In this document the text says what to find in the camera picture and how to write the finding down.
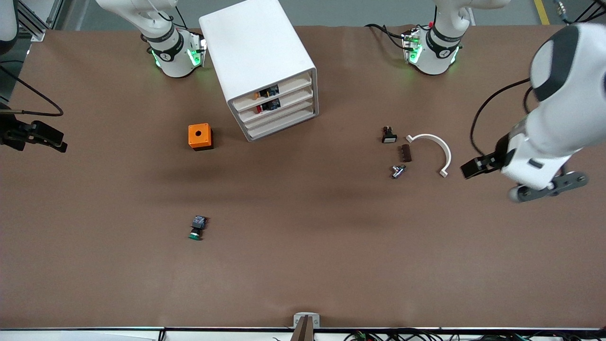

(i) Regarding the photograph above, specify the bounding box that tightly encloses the orange button enclosure box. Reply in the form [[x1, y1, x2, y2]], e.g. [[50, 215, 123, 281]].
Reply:
[[188, 123, 214, 152]]

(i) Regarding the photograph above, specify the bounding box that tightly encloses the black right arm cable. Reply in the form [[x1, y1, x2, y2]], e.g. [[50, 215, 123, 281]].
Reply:
[[0, 64, 64, 117]]

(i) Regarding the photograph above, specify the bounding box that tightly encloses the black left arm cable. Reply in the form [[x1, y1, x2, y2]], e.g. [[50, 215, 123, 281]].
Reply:
[[471, 78, 534, 159]]

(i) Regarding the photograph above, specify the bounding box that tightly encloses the white drawer cabinet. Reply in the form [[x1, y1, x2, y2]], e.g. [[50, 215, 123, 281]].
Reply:
[[199, 0, 319, 143]]

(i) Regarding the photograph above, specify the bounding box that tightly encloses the green push button switch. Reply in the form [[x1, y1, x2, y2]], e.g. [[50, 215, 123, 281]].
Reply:
[[187, 215, 208, 241]]

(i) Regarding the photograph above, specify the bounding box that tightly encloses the white plastic drawer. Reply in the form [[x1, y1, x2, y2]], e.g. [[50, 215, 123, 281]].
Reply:
[[230, 70, 315, 113], [239, 93, 318, 132], [244, 104, 319, 142], [234, 81, 317, 123]]

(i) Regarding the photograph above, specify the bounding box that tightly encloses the black cable bundle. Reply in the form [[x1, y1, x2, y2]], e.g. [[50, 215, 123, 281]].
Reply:
[[272, 328, 606, 341]]

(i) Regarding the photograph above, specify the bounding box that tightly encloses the white table edge rail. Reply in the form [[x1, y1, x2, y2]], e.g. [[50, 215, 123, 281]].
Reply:
[[0, 326, 606, 341]]

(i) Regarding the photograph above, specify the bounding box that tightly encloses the white curved plastic bracket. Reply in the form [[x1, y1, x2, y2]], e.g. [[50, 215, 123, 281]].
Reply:
[[406, 134, 453, 178]]

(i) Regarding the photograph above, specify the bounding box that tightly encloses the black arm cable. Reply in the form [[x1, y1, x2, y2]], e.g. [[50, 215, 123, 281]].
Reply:
[[0, 64, 64, 117], [471, 78, 534, 159]]

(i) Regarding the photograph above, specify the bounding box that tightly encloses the black base cable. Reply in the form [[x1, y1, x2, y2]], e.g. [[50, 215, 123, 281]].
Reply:
[[365, 24, 409, 50]]

